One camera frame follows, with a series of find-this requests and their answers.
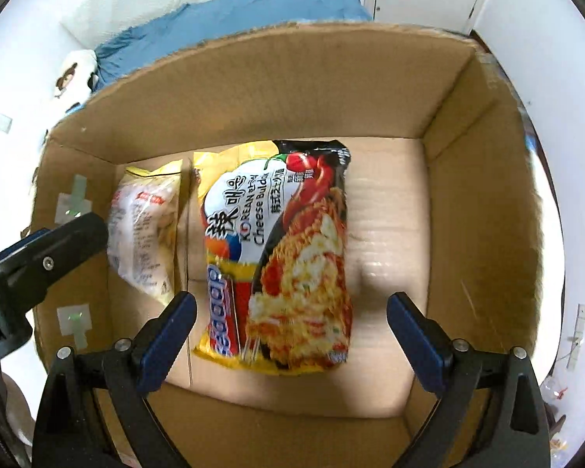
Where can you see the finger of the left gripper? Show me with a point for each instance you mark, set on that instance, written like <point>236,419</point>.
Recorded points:
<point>28,268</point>

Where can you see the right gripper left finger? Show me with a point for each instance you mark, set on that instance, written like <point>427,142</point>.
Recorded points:
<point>71,430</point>

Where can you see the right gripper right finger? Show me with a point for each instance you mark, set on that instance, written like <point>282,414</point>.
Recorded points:
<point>488,405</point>

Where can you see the yellow snack bag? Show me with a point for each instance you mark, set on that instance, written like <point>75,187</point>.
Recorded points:
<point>142,227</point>

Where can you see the Korean cheese noodle packet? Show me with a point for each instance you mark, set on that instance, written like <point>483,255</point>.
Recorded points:
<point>274,223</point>

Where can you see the bear print long pillow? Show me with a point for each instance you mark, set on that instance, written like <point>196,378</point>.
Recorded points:
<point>77,79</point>

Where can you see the cardboard milk box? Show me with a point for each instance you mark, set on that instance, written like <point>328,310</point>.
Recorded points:
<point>440,200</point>

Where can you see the blue bed sheet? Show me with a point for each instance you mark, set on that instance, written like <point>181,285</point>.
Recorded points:
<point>191,24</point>

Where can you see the wall socket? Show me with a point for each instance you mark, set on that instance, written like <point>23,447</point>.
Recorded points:
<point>5,123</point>

